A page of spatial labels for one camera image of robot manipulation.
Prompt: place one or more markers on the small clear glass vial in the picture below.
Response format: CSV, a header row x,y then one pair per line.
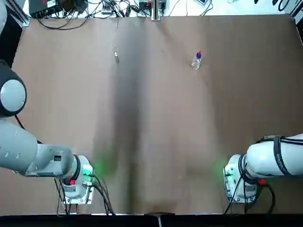
x,y
115,53

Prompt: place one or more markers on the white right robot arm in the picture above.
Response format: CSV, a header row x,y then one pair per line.
x,y
265,158

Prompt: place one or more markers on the clear bottle with blue cap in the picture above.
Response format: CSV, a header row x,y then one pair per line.
x,y
196,64

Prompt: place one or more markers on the grey electronics device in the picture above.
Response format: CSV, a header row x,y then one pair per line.
x,y
144,3

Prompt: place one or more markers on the grey power strip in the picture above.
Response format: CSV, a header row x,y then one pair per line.
x,y
106,9

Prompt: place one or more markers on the black electronics box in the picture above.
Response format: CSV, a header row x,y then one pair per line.
x,y
45,9

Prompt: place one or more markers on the aluminium camera post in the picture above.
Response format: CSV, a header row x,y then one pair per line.
x,y
156,11

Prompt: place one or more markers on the aluminium frame rail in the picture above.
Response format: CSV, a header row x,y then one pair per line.
x,y
23,21
296,10

